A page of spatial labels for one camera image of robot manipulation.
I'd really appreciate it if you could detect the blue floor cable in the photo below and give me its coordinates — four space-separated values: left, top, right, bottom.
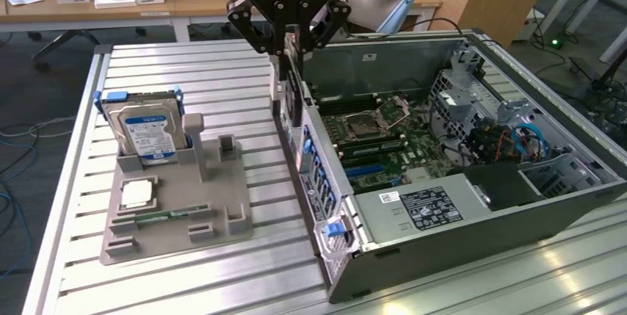
0 134 39 279

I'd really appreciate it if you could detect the green motherboard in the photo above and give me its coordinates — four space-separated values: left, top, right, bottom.
318 93 473 192

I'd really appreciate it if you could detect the hard disk with blue caddy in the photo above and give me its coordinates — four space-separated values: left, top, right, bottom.
91 86 187 167

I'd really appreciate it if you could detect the grey parts rack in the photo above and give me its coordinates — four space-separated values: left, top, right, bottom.
99 112 256 267

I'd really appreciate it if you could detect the blue case latch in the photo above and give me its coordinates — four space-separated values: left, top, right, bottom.
323 220 346 238

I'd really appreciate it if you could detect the silver CPU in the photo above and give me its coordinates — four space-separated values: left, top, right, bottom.
119 180 158 210

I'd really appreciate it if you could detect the red wire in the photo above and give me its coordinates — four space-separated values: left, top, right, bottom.
491 126 507 162

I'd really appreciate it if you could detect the grey power supply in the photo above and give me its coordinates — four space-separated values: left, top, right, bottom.
353 173 493 253

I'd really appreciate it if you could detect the dark grey PC case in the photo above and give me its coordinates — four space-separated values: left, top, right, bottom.
270 28 627 305

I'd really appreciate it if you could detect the black graphics card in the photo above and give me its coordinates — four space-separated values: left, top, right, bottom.
276 23 308 128

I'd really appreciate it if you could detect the metal disk bay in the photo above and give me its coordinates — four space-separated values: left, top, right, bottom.
518 152 605 199

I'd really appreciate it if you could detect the green RAM stick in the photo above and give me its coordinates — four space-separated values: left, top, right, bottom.
132 207 196 225

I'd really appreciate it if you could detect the blue wire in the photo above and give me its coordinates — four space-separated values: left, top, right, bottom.
511 123 551 162

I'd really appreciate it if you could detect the black chair base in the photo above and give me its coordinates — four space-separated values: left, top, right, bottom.
28 28 148 72

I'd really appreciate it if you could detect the blue expansion slot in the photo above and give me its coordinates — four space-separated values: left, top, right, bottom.
345 163 387 179

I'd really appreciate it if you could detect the black cable over case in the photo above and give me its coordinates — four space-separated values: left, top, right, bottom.
405 16 493 43

